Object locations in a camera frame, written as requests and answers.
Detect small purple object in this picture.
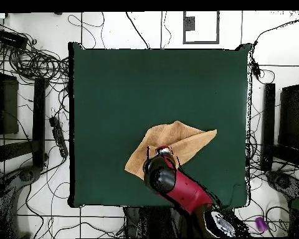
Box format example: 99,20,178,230
254,216,268,233

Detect black rectangular box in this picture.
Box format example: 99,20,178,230
0,29,29,50

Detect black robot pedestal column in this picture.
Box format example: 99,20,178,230
123,206,185,238

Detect long black power strip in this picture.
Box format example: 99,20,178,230
49,116,69,158

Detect tangle of black cables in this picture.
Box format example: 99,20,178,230
0,21,70,87

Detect dark green table cloth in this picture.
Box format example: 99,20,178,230
67,41,252,209

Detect thick black cable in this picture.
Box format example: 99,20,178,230
125,11,150,50

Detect black metal frame stand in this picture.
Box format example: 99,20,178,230
0,56,50,175
260,63,299,172

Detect small dark grey box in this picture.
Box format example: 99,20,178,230
184,16,196,31

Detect grey square floor frame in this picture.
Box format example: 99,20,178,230
182,11,221,45

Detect tan terry towel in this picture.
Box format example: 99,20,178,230
124,120,218,180

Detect small black power adapter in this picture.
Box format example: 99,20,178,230
250,61,262,78

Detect grey stand base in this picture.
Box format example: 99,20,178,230
265,169,299,200
0,164,42,238

